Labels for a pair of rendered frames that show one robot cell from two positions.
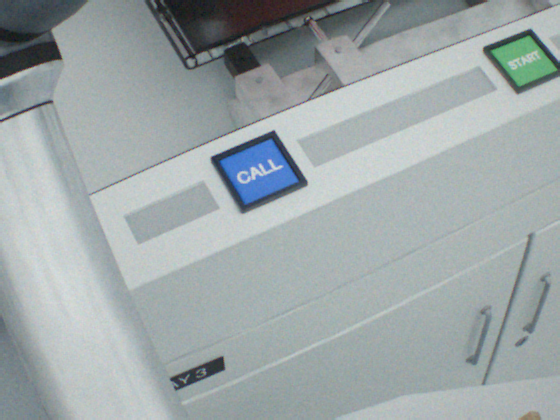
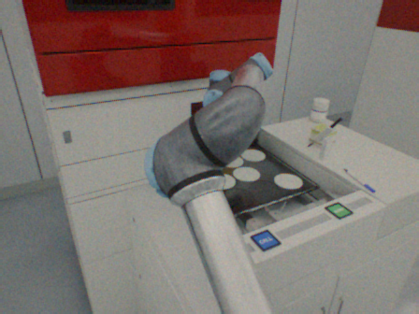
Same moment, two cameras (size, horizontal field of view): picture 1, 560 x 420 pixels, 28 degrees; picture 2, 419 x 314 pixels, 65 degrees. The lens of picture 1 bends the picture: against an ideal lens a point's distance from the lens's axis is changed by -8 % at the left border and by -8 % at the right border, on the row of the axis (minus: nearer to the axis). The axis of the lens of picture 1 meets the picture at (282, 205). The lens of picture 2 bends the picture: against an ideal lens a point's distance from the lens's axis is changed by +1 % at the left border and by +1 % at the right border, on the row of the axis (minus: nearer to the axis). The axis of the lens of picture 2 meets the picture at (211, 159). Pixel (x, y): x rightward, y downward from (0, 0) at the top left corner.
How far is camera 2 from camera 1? 0.29 m
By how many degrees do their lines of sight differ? 27
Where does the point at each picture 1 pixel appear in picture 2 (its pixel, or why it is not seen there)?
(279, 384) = not seen: outside the picture
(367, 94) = (292, 221)
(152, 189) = not seen: hidden behind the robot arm
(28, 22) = (225, 155)
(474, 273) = (321, 290)
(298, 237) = (279, 262)
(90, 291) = (242, 251)
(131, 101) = not seen: hidden behind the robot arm
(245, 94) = (251, 224)
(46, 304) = (227, 255)
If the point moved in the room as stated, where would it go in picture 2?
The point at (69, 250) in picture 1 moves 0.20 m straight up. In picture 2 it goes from (235, 236) to (244, 130)
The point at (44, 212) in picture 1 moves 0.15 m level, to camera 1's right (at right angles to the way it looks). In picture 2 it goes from (226, 222) to (311, 221)
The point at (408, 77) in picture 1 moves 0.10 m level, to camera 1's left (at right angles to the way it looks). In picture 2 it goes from (303, 216) to (267, 216)
